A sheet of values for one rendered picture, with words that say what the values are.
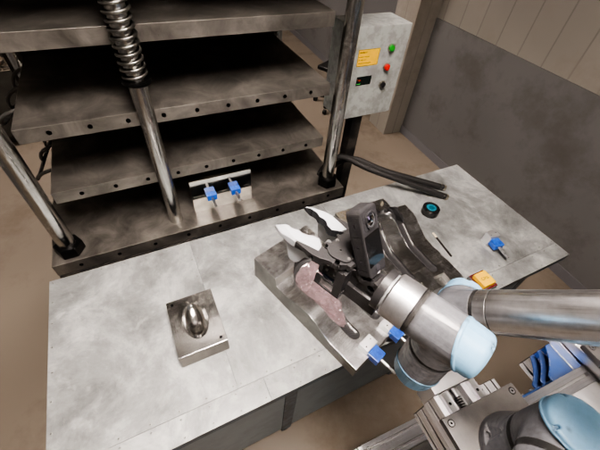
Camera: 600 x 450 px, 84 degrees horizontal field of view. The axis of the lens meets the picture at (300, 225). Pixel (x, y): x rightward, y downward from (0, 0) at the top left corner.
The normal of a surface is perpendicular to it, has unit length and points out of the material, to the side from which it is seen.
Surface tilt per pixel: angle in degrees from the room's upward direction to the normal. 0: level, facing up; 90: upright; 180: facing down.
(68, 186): 0
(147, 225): 0
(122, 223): 0
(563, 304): 52
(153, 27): 90
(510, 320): 74
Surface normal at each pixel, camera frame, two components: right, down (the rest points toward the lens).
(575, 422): 0.15, -0.74
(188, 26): 0.44, 0.68
